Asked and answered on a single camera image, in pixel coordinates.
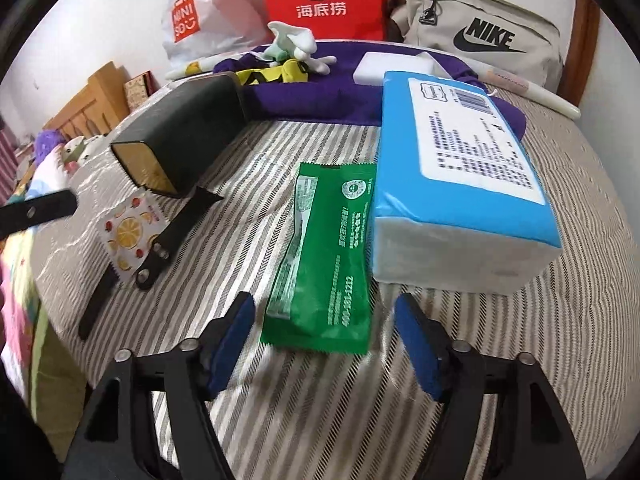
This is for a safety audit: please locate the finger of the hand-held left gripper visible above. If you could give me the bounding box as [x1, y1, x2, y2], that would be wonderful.
[0, 189, 78, 236]

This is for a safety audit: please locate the blue tissue pack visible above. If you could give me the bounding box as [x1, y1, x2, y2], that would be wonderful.
[371, 71, 563, 295]

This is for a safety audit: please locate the white plastic shopping bag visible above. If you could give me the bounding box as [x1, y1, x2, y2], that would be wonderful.
[161, 0, 271, 68]

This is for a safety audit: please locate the white green soft toy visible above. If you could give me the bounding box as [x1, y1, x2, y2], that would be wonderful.
[257, 21, 338, 76]

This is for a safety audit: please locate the brown wooden door frame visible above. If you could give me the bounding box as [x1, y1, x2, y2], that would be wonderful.
[555, 0, 601, 106]

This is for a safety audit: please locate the striped mattress pad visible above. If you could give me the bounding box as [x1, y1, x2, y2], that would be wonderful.
[37, 75, 640, 480]

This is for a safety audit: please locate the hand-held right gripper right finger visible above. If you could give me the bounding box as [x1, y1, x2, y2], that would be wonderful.
[394, 292, 587, 480]

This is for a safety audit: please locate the grey sling bag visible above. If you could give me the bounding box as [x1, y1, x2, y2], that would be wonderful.
[389, 0, 563, 86]

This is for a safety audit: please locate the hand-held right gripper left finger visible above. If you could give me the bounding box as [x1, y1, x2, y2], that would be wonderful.
[60, 291, 257, 480]

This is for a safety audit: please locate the wooden headboard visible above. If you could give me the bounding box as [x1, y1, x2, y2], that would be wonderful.
[42, 61, 131, 138]

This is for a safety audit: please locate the red paper bag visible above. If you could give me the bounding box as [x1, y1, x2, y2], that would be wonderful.
[257, 0, 388, 42]

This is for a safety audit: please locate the white green plush toy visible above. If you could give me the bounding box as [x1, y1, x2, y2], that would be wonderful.
[60, 135, 108, 166]

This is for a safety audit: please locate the black strap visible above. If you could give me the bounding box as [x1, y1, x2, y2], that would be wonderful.
[78, 185, 225, 340]

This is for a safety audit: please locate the purple plush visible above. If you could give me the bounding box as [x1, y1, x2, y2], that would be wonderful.
[34, 130, 63, 161]

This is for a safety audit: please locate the white foam block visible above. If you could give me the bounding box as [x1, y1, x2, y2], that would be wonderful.
[352, 51, 451, 93]

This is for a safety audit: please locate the purple towel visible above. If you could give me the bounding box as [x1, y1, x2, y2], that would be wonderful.
[212, 41, 528, 141]

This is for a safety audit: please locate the dark green box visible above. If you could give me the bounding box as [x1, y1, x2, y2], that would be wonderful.
[110, 72, 248, 196]

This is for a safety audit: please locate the yellow cloth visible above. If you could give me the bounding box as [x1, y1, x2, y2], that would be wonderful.
[235, 59, 308, 86]

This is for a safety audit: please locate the white paper roll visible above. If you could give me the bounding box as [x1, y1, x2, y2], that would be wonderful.
[165, 57, 581, 120]

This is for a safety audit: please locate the patterned flat box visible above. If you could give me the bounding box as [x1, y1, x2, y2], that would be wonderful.
[123, 71, 153, 111]

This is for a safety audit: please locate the green sachet packet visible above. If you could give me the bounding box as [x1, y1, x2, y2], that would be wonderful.
[261, 161, 378, 356]

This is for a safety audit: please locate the fruit print packet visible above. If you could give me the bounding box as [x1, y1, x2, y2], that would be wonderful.
[100, 192, 166, 276]

